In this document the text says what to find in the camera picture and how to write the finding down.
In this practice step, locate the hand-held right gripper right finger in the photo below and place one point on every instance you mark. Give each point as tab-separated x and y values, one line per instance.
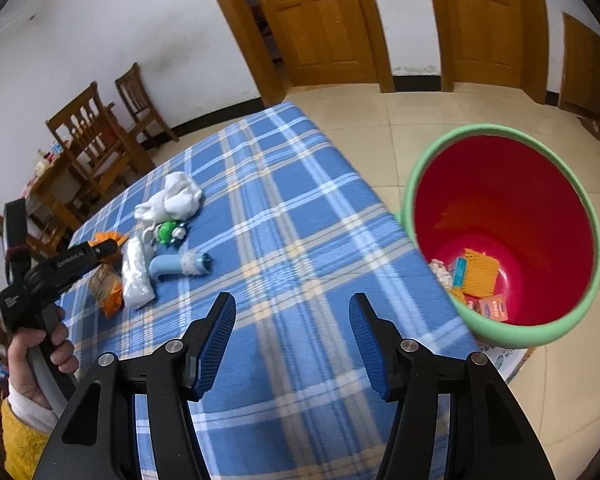
372	345

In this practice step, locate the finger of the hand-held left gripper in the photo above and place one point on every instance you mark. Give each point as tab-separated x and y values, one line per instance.
105	250

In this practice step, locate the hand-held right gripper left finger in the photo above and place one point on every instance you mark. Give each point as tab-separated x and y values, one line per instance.
212	345

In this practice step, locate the orange wrapper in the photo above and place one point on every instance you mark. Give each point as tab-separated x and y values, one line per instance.
111	236

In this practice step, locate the white plastic packet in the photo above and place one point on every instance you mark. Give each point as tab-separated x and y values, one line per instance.
137	275

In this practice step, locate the clear orange snack bag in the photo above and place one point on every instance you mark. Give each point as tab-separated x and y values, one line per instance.
107	292

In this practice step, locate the green round toy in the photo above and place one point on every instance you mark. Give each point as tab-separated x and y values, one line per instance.
166	230

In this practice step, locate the light blue plastic tube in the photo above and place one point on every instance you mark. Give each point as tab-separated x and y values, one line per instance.
180	264

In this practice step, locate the small teal box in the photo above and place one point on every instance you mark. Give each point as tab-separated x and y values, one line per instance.
460	271

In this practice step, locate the orange box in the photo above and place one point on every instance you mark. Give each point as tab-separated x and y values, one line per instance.
495	310

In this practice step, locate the large yellow foam net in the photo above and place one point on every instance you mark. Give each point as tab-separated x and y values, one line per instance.
482	275

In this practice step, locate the red bin with green rim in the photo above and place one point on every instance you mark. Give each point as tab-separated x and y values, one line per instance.
505	195

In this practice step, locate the person's left forearm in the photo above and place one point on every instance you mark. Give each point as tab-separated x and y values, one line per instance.
22	440

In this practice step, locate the person's left hand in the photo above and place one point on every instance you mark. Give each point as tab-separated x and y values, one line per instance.
22	365

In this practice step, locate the wooden slat-back chair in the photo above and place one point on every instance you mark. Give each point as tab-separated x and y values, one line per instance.
95	140
37	242
140	105

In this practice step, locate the wooden dining table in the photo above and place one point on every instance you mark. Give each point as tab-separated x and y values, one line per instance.
55	195

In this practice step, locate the beige figurine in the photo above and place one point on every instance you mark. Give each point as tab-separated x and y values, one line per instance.
41	167

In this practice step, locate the blue white carton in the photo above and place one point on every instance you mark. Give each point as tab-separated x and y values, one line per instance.
57	148

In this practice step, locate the blue plaid blanket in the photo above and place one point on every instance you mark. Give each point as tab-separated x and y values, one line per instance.
290	240

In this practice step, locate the printed booklet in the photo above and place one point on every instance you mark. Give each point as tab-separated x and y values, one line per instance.
510	360

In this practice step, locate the open wooden door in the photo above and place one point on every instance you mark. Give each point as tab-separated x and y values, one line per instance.
320	20

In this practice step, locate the closed wooden door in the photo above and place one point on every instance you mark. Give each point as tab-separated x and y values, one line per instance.
480	20

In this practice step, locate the low wooden wall panel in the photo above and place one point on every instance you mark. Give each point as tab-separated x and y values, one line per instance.
582	70

